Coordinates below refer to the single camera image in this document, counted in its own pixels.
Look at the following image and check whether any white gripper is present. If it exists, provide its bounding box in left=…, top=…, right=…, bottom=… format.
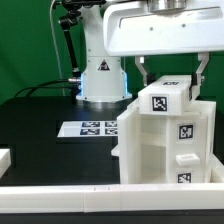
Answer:
left=103, top=0, right=224, bottom=100

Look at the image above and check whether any white door panel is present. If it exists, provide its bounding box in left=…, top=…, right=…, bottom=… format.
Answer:
left=138, top=75, right=191, bottom=116
left=111, top=108, right=141, bottom=184
left=166, top=112, right=207, bottom=184

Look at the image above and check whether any white cabinet body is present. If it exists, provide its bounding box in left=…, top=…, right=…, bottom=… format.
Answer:
left=111, top=98, right=218, bottom=185

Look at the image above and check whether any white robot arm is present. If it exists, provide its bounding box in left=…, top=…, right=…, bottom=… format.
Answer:
left=78, top=0, right=224, bottom=105

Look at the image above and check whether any white base tag plate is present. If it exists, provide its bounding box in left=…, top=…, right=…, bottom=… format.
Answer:
left=58, top=120, right=118, bottom=138

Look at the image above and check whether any white right fence rail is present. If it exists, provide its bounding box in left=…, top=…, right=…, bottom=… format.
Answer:
left=211, top=155, right=224, bottom=183

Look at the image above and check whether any grey cable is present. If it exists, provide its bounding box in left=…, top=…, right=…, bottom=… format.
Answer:
left=49, top=0, right=67, bottom=97

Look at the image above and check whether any black cable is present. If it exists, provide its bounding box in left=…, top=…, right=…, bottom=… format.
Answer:
left=13, top=78, right=83, bottom=98

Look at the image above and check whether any white front fence rail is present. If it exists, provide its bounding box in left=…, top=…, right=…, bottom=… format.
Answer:
left=0, top=183, right=224, bottom=214

